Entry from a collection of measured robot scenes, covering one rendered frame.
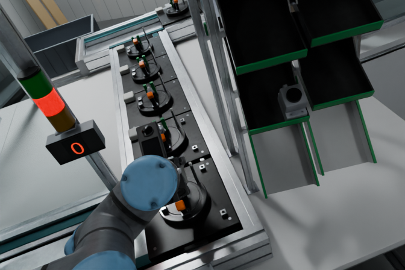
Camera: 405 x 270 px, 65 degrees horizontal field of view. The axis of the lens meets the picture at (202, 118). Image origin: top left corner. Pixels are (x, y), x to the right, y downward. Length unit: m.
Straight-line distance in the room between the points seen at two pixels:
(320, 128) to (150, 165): 0.54
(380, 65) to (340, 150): 0.83
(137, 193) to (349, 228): 0.64
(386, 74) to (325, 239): 1.00
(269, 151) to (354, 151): 0.21
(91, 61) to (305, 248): 1.46
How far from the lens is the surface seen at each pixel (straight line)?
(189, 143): 1.04
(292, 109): 0.68
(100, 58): 1.90
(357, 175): 1.05
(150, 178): 0.45
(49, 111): 0.79
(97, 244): 0.40
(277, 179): 0.84
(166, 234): 0.87
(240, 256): 0.84
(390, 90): 1.80
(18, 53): 0.78
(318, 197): 0.99
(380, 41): 1.62
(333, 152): 0.88
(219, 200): 0.88
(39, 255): 1.11
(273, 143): 0.83
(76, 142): 0.83
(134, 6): 5.12
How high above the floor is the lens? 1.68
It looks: 39 degrees down
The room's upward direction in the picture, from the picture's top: 18 degrees counter-clockwise
